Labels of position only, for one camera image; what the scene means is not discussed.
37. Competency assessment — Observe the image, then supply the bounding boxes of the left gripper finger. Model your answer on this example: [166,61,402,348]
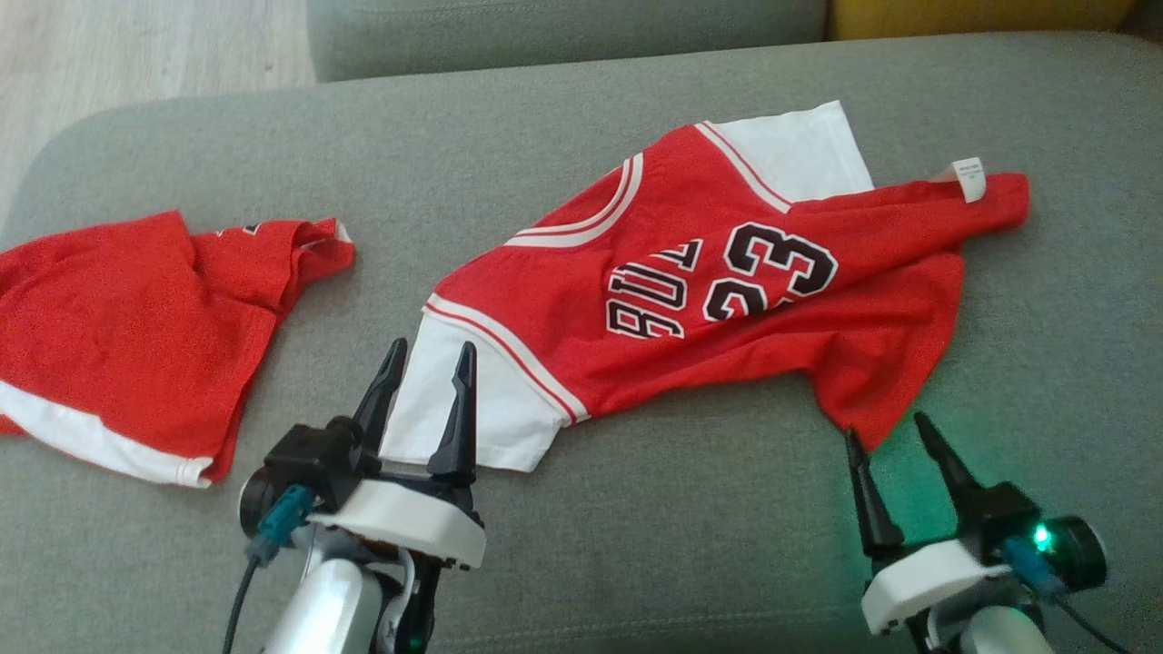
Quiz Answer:
[427,342,478,487]
[353,338,408,455]

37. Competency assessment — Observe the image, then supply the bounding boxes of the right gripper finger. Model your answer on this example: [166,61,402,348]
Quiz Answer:
[913,411,980,520]
[843,427,905,557]

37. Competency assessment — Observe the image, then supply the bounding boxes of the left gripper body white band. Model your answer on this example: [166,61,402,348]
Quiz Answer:
[309,454,487,650]

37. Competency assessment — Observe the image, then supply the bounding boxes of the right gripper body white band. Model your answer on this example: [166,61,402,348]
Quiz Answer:
[861,538,1014,635]

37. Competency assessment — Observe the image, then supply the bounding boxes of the red basketball jersey white sleeves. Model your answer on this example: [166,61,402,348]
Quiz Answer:
[380,100,1032,473]

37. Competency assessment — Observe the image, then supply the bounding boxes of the red shorts white stripe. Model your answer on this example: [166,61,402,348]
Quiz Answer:
[0,211,355,489]

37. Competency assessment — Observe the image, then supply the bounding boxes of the large grey sofa ottoman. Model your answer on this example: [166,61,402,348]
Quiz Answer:
[0,32,1163,654]

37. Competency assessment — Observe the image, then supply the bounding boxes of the yellow sofa back cushion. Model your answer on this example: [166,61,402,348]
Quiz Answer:
[829,0,1137,42]

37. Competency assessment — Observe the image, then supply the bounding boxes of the right arm cable teal plug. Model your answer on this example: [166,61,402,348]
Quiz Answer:
[999,536,1132,654]

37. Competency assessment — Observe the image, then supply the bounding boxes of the arm cable teal plug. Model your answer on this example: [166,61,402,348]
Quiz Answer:
[999,536,1132,654]
[223,486,314,654]

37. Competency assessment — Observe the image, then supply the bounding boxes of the left arm cable teal plug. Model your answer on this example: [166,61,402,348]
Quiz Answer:
[223,486,314,654]

